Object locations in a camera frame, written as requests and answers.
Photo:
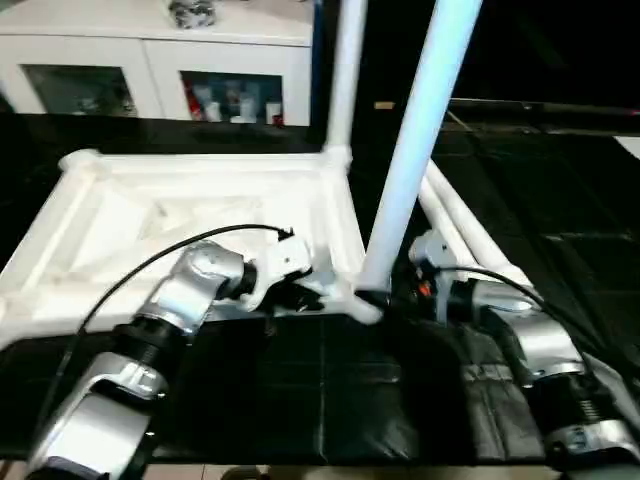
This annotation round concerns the white plastic table leg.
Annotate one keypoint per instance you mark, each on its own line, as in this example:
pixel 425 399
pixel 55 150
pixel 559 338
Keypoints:
pixel 480 235
pixel 420 130
pixel 440 215
pixel 345 80

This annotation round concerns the white plastic table top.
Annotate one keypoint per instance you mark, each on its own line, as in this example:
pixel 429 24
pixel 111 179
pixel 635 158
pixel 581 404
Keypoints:
pixel 120 200

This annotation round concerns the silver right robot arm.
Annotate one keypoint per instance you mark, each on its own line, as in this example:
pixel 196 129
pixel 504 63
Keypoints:
pixel 530 340

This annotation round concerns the black work mat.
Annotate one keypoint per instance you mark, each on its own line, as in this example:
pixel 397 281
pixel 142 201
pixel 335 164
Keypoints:
pixel 320 400

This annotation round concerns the small white cup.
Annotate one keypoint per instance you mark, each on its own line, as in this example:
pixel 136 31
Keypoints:
pixel 272 112

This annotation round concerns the small tan box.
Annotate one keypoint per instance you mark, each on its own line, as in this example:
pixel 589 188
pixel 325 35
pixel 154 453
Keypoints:
pixel 384 104

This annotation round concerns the white flat strip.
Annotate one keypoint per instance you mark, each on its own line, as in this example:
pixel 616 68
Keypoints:
pixel 632 148

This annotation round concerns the white glass-door cabinet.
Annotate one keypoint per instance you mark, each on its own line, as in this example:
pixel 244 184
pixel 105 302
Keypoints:
pixel 120 50

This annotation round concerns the grey crumpled object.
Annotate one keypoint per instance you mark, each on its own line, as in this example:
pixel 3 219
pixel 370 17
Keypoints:
pixel 193 12

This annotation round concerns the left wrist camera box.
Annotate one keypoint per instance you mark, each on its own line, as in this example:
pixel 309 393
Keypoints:
pixel 285 260

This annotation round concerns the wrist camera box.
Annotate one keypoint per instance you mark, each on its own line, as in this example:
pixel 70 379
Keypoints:
pixel 285 260
pixel 430 250

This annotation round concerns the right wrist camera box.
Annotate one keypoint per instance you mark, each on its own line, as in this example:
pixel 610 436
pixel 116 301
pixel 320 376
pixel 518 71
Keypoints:
pixel 430 250

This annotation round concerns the dark long rail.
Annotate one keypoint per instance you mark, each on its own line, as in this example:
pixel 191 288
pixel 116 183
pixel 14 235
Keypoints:
pixel 550 108

